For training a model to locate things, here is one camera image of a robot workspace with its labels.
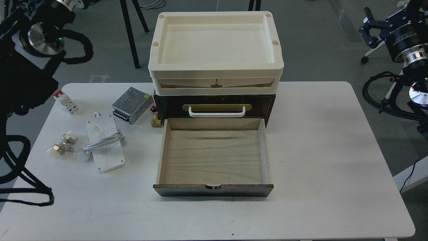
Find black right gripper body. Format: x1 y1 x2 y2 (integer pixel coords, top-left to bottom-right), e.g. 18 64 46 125
359 7 422 47

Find white marble power bank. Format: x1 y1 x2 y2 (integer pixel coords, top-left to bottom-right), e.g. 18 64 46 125
84 112 125 172

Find white charging cable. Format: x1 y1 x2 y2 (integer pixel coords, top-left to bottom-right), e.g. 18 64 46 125
78 112 126 163

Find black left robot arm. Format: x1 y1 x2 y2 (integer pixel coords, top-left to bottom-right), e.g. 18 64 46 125
0 0 94 207

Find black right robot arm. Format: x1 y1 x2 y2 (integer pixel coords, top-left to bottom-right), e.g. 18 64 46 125
359 0 428 133

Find dark wooden cabinet body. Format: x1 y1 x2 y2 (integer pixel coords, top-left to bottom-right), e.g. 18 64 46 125
154 93 276 123

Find cream stacked plastic trays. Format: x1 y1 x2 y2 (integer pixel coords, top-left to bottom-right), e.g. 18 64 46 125
148 11 284 96

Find open wooden drawer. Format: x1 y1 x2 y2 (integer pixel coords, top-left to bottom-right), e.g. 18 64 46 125
153 118 274 197

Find black table leg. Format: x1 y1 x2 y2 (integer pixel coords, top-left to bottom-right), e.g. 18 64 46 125
120 0 149 69

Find metal mesh power supply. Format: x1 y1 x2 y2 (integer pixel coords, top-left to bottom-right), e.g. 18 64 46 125
112 87 154 125

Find white table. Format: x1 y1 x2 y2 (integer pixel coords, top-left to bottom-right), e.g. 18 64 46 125
1 81 415 241

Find red white circuit breaker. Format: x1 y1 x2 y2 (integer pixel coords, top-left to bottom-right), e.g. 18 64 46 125
52 90 78 115

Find white metal pipe fitting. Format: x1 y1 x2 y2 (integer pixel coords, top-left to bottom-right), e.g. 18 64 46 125
46 130 79 158

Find white drawer handle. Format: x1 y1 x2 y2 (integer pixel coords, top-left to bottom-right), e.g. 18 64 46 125
188 106 246 118

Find brass valve red handle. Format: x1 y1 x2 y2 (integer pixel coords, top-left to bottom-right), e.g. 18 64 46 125
150 105 162 128

